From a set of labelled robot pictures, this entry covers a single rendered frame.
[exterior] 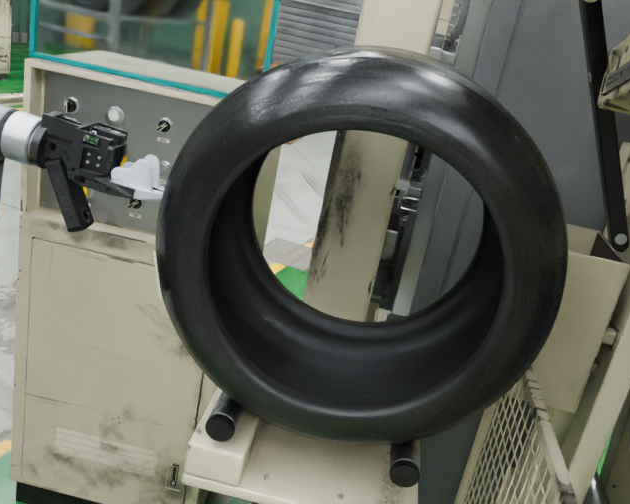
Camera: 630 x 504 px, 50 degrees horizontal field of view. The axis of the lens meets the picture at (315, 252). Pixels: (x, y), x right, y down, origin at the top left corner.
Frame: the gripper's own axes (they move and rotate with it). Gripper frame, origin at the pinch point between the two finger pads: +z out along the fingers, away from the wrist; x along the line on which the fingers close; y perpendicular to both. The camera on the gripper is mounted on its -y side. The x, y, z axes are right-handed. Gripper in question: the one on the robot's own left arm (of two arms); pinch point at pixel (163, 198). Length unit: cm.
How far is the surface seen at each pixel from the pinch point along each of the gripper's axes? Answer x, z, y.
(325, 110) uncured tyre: -12.1, 20.5, 22.1
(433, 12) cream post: 25, 30, 37
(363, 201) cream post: 25.2, 29.1, 2.6
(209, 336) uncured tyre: -12.2, 14.2, -12.8
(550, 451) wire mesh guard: -12, 64, -13
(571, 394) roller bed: 18, 76, -17
